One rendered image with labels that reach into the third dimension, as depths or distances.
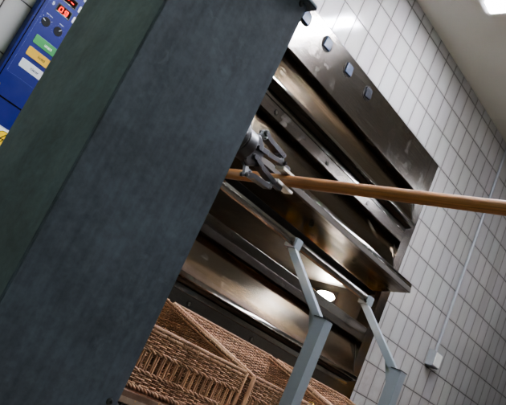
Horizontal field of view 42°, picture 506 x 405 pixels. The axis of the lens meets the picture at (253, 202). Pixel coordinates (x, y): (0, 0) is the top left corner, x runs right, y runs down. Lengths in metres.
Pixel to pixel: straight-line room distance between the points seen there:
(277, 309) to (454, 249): 1.40
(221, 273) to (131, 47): 1.66
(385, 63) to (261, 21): 2.15
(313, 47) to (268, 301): 1.01
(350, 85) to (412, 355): 1.47
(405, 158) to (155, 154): 2.49
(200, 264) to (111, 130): 1.57
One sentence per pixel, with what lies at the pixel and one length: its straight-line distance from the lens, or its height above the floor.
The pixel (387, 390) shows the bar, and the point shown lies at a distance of 2.26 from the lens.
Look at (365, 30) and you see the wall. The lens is 2.92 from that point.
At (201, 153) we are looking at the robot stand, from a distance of 0.83.
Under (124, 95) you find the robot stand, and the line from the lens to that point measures 0.76.
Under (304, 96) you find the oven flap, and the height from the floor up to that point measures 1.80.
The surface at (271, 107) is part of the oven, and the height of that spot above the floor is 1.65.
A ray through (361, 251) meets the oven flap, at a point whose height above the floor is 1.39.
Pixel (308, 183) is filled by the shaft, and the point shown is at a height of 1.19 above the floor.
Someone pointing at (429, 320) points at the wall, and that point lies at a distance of 3.61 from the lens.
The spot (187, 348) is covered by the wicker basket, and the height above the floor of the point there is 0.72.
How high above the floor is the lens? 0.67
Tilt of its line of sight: 15 degrees up
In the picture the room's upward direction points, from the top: 25 degrees clockwise
